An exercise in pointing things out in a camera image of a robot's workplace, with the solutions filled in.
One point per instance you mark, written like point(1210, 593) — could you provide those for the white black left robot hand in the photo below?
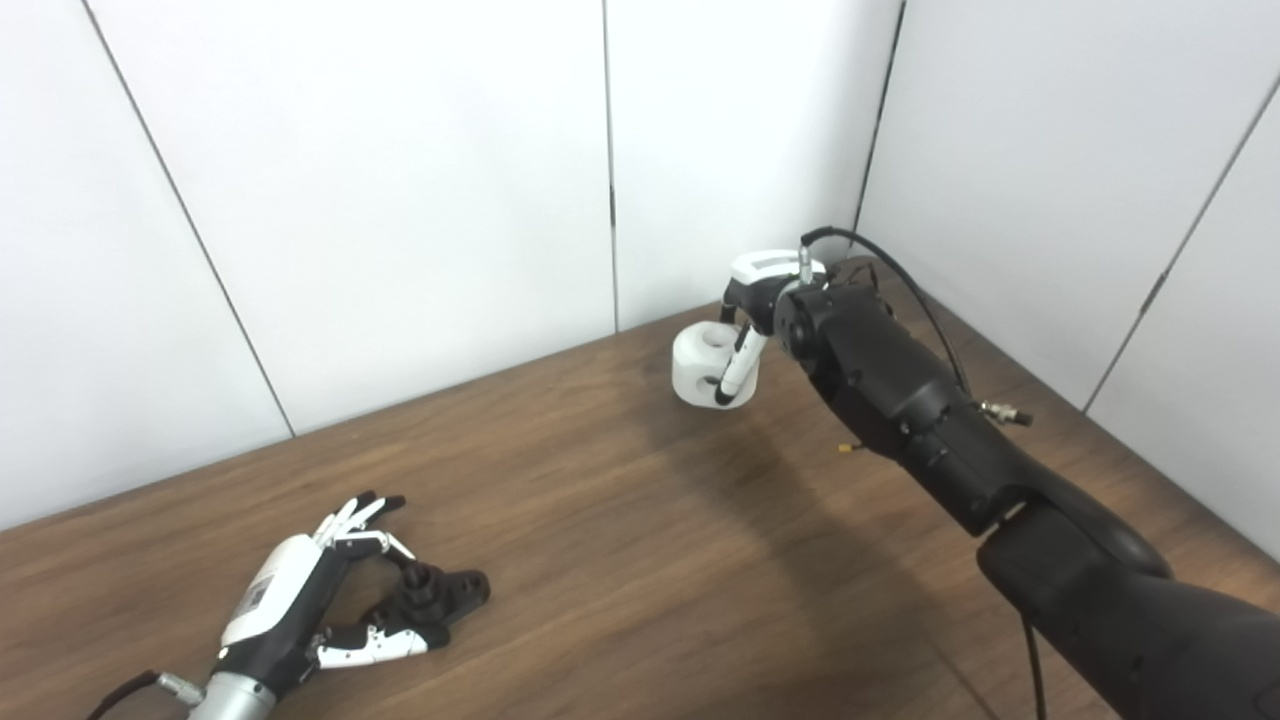
point(270, 590)

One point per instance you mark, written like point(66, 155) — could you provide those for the black flanged holder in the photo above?
point(445, 590)

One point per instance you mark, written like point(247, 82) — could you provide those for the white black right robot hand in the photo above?
point(765, 270)

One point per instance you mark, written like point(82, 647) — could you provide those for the round white piece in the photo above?
point(695, 365)

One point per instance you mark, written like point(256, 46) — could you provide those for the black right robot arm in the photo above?
point(900, 380)

